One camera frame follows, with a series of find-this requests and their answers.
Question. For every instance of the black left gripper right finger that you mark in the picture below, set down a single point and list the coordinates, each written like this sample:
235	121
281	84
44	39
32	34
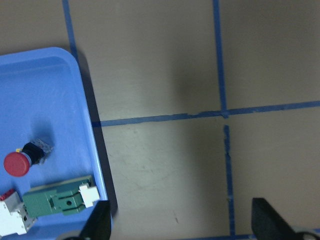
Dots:
267	224

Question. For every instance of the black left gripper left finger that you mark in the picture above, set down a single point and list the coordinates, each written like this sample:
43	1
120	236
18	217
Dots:
99	224

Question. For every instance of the white circuit breaker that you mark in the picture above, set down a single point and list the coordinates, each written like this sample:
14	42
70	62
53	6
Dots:
14	217

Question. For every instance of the green terminal block module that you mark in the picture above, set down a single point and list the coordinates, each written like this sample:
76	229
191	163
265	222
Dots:
67	197

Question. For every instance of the red emergency stop button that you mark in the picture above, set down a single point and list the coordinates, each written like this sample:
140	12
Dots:
19	162

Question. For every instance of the blue plastic tray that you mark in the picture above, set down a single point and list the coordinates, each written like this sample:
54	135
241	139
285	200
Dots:
42	97

